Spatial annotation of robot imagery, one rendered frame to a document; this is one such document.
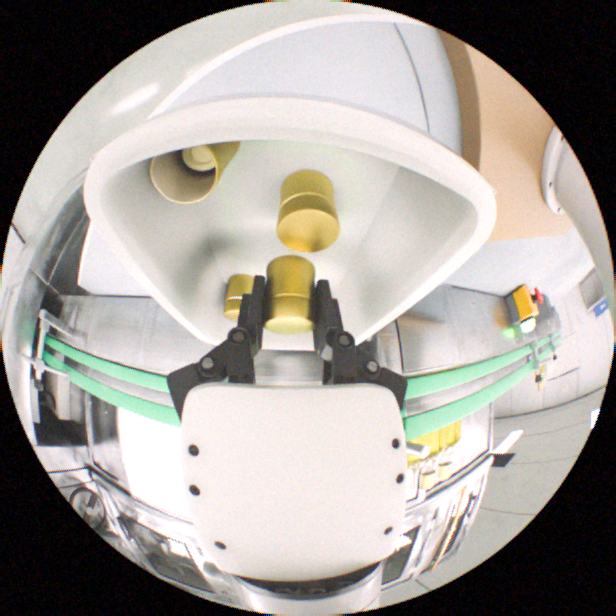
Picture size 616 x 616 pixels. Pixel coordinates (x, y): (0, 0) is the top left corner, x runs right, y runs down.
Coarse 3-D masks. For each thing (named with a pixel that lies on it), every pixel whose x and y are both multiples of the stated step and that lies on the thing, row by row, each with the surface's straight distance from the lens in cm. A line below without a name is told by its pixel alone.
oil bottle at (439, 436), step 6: (438, 372) 45; (432, 432) 45; (438, 432) 46; (444, 432) 48; (432, 438) 45; (438, 438) 47; (444, 438) 48; (432, 444) 46; (438, 444) 47; (444, 444) 49; (432, 450) 46; (438, 450) 48; (444, 450) 49; (432, 456) 47; (438, 456) 48; (426, 462) 47; (432, 462) 48
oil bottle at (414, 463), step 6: (420, 438) 42; (426, 438) 44; (426, 444) 44; (408, 456) 42; (414, 456) 43; (408, 462) 42; (414, 462) 43; (420, 462) 44; (408, 468) 43; (414, 468) 44; (420, 468) 45; (408, 474) 45
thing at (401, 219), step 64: (192, 128) 6; (256, 128) 5; (320, 128) 5; (384, 128) 5; (128, 192) 10; (256, 192) 14; (384, 192) 15; (448, 192) 10; (128, 256) 11; (192, 256) 16; (256, 256) 19; (320, 256) 19; (384, 256) 15; (448, 256) 10; (192, 320) 18; (384, 320) 16
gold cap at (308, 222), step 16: (288, 176) 13; (304, 176) 12; (320, 176) 13; (288, 192) 12; (304, 192) 11; (320, 192) 11; (288, 208) 10; (304, 208) 10; (320, 208) 10; (336, 208) 12; (288, 224) 10; (304, 224) 10; (320, 224) 10; (336, 224) 10; (288, 240) 11; (304, 240) 11; (320, 240) 11
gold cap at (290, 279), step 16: (288, 256) 13; (272, 272) 13; (288, 272) 12; (304, 272) 13; (272, 288) 12; (288, 288) 12; (304, 288) 12; (272, 304) 12; (288, 304) 11; (304, 304) 12; (272, 320) 11; (288, 320) 11; (304, 320) 11
